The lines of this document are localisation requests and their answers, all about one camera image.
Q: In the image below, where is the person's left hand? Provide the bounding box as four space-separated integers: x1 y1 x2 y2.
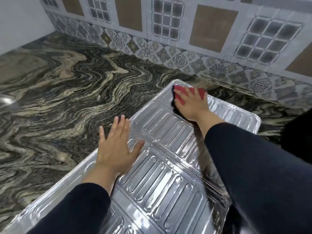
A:
96 115 146 177

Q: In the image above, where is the person's right hand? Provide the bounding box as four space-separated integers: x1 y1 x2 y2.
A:
174 87 215 123

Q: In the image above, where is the red and black cleaning cloth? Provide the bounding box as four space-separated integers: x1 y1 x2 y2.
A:
171 85 208 124

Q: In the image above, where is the silver ribbed metal tray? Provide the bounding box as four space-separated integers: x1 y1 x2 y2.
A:
0 79 262 234

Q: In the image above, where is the person's left forearm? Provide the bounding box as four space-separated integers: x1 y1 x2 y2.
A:
26 165 122 234

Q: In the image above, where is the person's right forearm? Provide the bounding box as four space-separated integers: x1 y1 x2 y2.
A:
195 111 312 234

